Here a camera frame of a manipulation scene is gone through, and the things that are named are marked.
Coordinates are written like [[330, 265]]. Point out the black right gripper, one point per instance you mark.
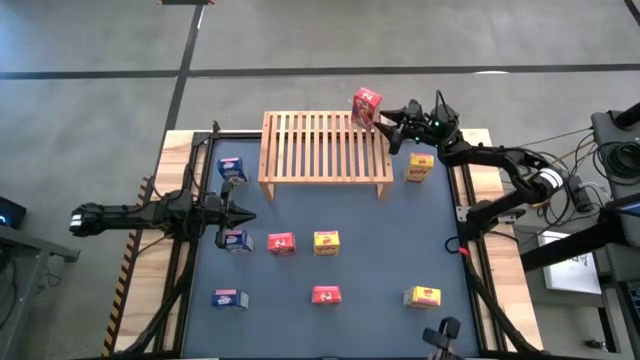
[[425, 132]]

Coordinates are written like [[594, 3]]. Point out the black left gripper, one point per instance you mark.
[[210, 220]]

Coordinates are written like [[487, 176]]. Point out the blue Frosted Flakes cereal box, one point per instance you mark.
[[240, 241], [231, 169], [227, 299]]

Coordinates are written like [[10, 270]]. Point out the red Froot Loops cereal box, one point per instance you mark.
[[281, 243], [326, 295], [366, 107]]

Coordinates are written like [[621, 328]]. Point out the yellow Corn Pops cereal box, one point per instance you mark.
[[326, 243], [419, 167], [425, 296]]

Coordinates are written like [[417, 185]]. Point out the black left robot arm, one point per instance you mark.
[[125, 215]]

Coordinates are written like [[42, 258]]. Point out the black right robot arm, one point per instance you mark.
[[500, 157]]

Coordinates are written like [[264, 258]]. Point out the wooden slatted shelf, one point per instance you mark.
[[325, 178]]

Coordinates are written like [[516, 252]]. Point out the grey-blue table mat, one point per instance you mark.
[[375, 260]]

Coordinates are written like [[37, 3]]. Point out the black yellow hazard tape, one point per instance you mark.
[[120, 295]]

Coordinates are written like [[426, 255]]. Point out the red tape wrap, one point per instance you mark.
[[464, 251]]

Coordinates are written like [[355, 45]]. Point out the black power strip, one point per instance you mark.
[[580, 192]]

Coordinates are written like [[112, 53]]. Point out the grey metal stand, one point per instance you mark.
[[30, 245]]

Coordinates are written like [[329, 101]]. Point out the grey equipment cart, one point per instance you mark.
[[607, 125]]

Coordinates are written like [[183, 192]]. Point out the black metal beam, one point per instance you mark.
[[575, 247]]

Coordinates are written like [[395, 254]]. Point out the white board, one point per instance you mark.
[[570, 270]]

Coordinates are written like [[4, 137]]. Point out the black device with blue light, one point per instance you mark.
[[10, 212]]

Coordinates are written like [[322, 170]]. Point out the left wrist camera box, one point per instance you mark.
[[214, 204]]

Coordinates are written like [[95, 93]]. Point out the black metal table frame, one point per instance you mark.
[[235, 135]]

